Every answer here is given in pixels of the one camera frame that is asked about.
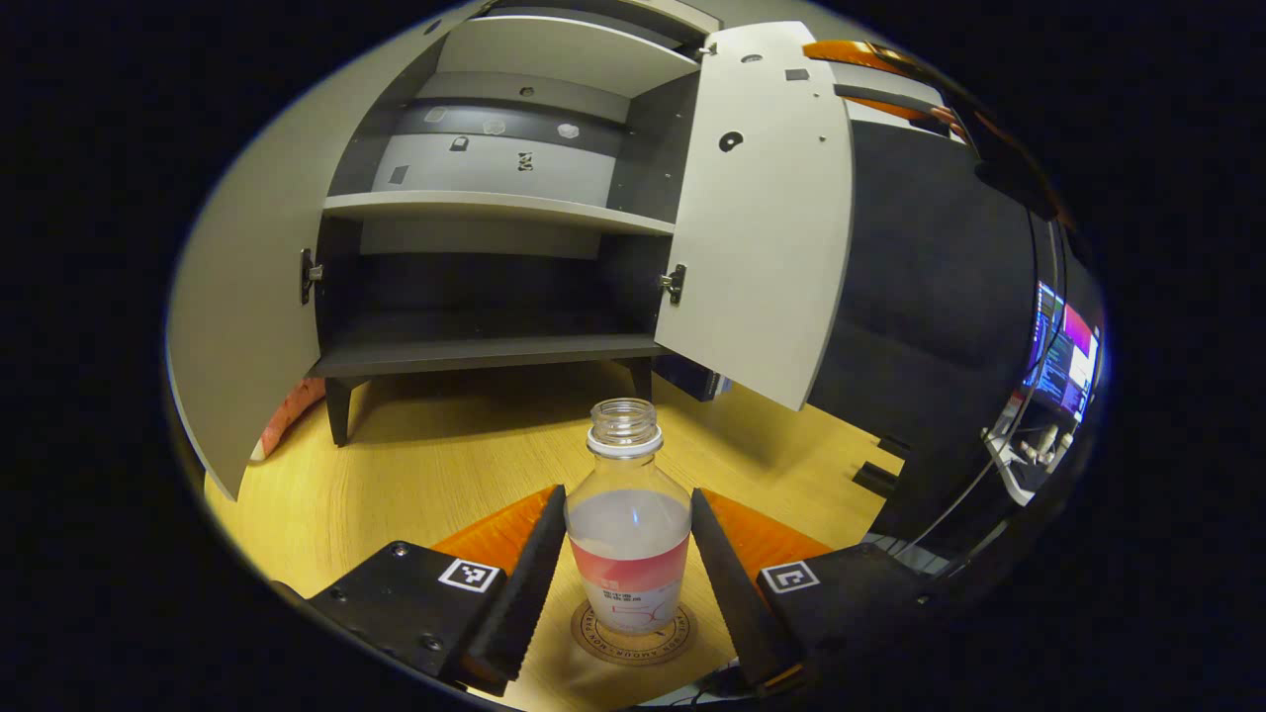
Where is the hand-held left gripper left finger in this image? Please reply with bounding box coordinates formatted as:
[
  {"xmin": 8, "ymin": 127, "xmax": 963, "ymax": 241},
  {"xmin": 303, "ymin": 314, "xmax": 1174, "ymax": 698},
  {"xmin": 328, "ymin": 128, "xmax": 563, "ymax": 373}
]
[{"xmin": 302, "ymin": 483, "xmax": 570, "ymax": 698}]

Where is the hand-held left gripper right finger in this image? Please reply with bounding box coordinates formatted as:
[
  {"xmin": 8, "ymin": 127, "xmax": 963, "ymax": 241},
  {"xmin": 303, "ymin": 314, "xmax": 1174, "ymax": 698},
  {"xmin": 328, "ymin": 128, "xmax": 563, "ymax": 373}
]
[{"xmin": 690, "ymin": 487, "xmax": 958, "ymax": 695}]

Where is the round brown coaster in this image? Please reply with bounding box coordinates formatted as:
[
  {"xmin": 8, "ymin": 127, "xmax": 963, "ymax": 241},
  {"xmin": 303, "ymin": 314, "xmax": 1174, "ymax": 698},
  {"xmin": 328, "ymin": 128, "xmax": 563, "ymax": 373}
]
[{"xmin": 571, "ymin": 598, "xmax": 698, "ymax": 666}]

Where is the clear plastic bottle red label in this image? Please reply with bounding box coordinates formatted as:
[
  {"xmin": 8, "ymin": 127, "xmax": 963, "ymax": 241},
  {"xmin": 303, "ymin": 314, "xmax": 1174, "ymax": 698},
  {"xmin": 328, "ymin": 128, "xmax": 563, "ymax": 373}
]
[{"xmin": 566, "ymin": 398, "xmax": 693, "ymax": 636}]

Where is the white and grey cabinet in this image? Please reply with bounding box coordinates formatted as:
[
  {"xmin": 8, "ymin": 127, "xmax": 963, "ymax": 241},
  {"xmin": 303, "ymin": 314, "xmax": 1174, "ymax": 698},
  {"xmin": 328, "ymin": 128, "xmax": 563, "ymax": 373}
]
[{"xmin": 307, "ymin": 0, "xmax": 723, "ymax": 448}]

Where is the white cabinet shelf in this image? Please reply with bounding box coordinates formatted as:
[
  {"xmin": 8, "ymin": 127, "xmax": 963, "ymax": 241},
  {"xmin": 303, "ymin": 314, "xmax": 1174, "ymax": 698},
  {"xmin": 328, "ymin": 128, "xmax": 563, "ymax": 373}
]
[
  {"xmin": 435, "ymin": 14, "xmax": 703, "ymax": 98},
  {"xmin": 323, "ymin": 191, "xmax": 677, "ymax": 236}
]

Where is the black stand foot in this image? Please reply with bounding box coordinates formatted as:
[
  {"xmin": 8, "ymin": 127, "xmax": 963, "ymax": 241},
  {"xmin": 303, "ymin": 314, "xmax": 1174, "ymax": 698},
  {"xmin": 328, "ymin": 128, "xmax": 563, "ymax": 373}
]
[{"xmin": 854, "ymin": 435, "xmax": 911, "ymax": 497}]

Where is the white power strip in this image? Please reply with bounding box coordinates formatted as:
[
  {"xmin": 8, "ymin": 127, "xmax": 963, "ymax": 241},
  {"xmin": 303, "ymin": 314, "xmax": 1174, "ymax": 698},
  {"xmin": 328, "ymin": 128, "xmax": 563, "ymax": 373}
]
[{"xmin": 984, "ymin": 400, "xmax": 1074, "ymax": 505}]

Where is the black backdrop cloth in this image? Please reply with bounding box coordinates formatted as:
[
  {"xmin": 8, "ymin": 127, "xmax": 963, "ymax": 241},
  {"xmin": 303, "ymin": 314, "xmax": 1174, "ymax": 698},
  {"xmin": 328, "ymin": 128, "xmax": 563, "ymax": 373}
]
[{"xmin": 801, "ymin": 40, "xmax": 1069, "ymax": 555}]

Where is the computer monitor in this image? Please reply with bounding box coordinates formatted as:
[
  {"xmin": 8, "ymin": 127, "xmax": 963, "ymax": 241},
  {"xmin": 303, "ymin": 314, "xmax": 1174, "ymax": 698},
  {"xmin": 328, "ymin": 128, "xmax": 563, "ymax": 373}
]
[{"xmin": 1024, "ymin": 282, "xmax": 1101, "ymax": 421}]

